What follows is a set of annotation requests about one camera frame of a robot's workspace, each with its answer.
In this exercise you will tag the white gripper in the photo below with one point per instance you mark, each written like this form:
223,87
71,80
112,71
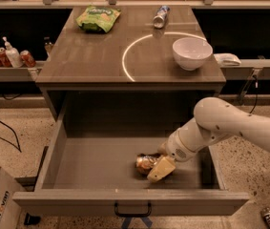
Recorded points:
176,148

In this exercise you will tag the crushed orange soda can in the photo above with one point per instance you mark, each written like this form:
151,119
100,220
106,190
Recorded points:
145,163

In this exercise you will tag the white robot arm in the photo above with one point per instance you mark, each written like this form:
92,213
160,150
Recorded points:
214,120

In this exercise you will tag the grey open drawer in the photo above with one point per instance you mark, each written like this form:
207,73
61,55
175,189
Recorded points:
90,163

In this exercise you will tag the grey counter cabinet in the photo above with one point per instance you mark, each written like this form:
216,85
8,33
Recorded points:
133,55

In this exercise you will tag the blue and silver can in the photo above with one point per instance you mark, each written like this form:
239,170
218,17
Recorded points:
161,16

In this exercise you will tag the red can right of bottle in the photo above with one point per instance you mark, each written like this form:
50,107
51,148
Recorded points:
27,58

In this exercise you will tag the white ceramic bowl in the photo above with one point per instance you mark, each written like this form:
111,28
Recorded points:
191,53

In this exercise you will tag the folded white cloth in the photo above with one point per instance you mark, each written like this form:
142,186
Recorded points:
227,59

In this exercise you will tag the grey side shelf right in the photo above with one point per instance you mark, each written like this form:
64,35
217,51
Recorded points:
248,67

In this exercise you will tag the grey side shelf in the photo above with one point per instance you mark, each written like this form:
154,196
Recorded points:
248,67
22,74

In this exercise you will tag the green chip bag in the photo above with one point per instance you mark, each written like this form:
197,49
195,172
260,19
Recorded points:
97,19

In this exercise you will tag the grey side shelf left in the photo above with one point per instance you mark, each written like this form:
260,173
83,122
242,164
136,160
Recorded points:
22,74

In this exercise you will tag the small dark bottle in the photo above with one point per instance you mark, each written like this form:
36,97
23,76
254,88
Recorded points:
48,45

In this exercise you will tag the white pump soap bottle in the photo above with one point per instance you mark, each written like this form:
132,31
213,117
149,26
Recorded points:
13,54

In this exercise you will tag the black drawer handle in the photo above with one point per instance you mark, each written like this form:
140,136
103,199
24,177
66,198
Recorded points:
132,210

